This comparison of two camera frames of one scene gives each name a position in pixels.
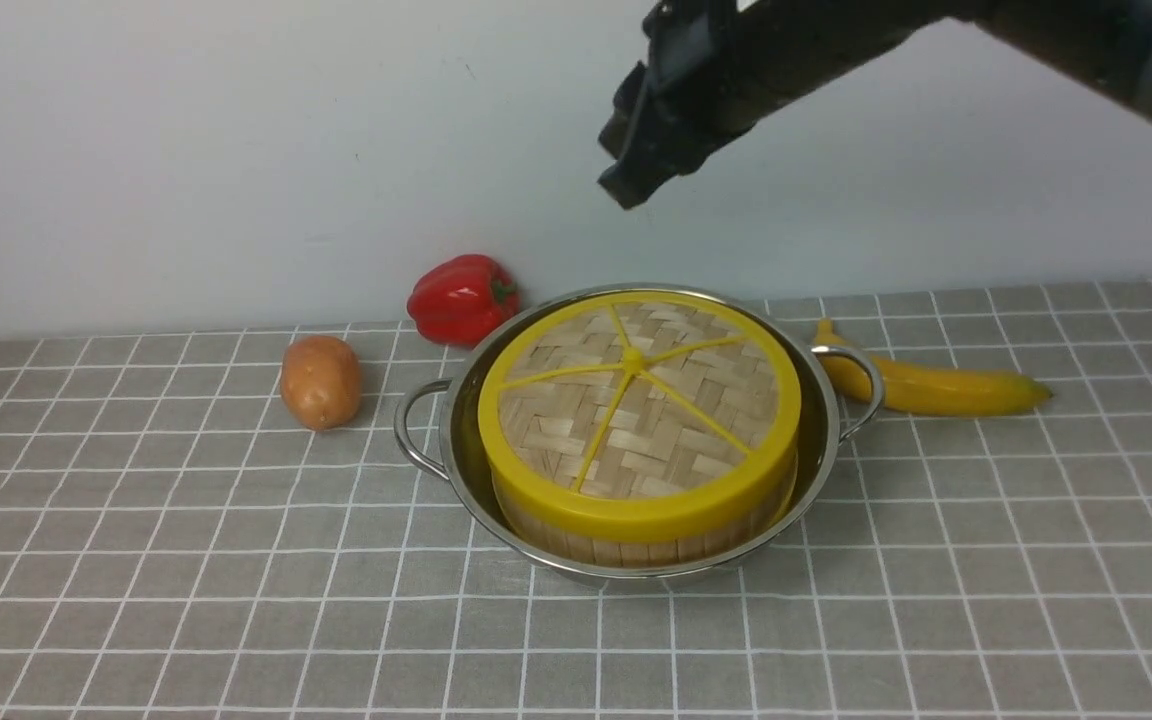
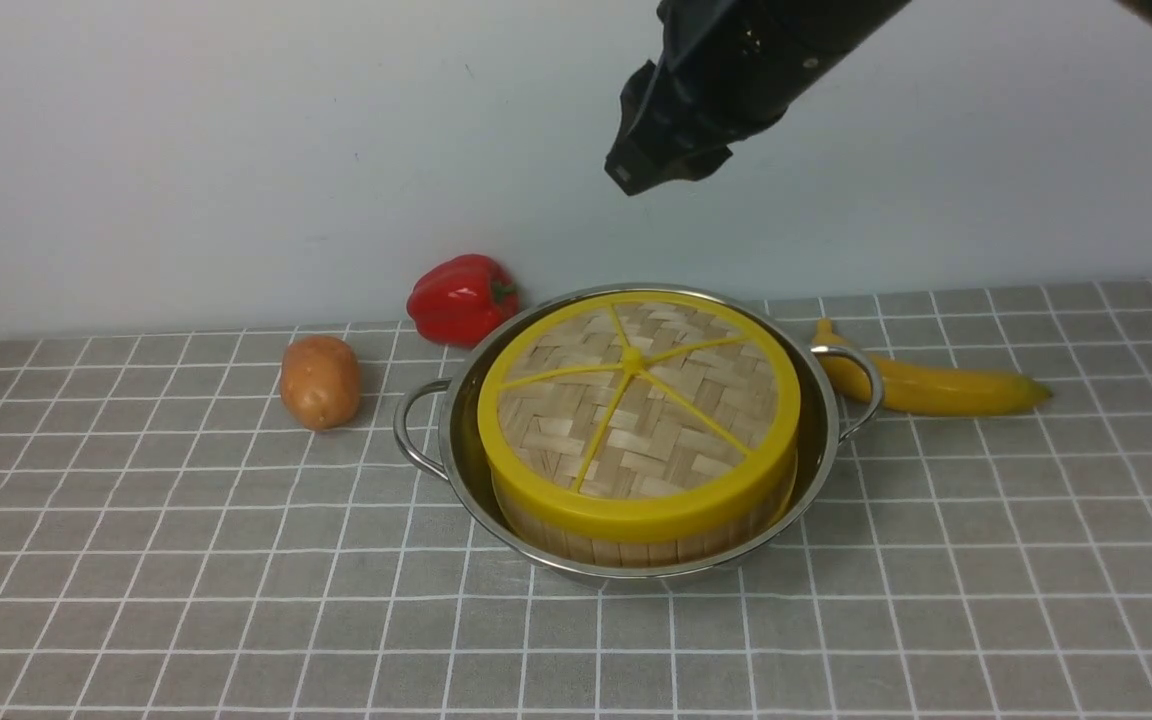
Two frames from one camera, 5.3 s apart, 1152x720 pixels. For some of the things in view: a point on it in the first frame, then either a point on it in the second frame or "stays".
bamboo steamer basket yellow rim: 643,554 → 721,502
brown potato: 320,382 stays
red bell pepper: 458,300 stays
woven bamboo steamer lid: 641,416 stays
